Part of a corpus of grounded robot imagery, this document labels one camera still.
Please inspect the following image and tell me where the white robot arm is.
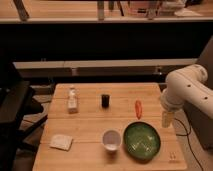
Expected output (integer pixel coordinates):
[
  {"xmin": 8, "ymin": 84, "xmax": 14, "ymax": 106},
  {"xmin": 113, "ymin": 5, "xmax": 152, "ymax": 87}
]
[{"xmin": 160, "ymin": 64, "xmax": 213, "ymax": 128}]

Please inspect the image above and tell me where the small black eraser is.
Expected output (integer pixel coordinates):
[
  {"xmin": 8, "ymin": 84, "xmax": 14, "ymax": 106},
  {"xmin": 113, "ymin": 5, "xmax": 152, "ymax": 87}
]
[{"xmin": 101, "ymin": 94, "xmax": 110, "ymax": 108}]

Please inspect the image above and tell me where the orange carrot toy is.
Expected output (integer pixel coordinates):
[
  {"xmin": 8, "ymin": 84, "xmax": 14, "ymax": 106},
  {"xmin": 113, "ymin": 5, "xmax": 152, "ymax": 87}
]
[{"xmin": 135, "ymin": 100, "xmax": 142, "ymax": 119}]

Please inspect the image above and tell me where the green bowl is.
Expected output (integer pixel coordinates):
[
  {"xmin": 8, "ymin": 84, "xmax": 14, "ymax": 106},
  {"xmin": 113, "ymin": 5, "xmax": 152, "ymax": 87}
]
[{"xmin": 123, "ymin": 122, "xmax": 161, "ymax": 161}]

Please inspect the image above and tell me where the white cup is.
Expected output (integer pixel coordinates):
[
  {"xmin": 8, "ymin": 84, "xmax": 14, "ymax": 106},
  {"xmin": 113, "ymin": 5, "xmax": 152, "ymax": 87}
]
[{"xmin": 102, "ymin": 130, "xmax": 121, "ymax": 153}]

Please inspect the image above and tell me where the small clear bottle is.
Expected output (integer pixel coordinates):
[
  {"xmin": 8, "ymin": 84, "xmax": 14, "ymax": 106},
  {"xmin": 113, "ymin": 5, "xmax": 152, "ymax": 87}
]
[{"xmin": 68, "ymin": 87, "xmax": 78, "ymax": 114}]

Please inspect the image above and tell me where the black chair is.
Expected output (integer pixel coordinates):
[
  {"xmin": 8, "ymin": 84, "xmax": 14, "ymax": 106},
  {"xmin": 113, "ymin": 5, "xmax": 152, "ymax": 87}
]
[{"xmin": 0, "ymin": 62, "xmax": 47, "ymax": 171}]

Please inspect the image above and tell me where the black cable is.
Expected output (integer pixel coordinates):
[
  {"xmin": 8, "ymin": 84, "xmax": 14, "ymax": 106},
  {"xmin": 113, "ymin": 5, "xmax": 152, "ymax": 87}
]
[{"xmin": 173, "ymin": 117, "xmax": 204, "ymax": 171}]

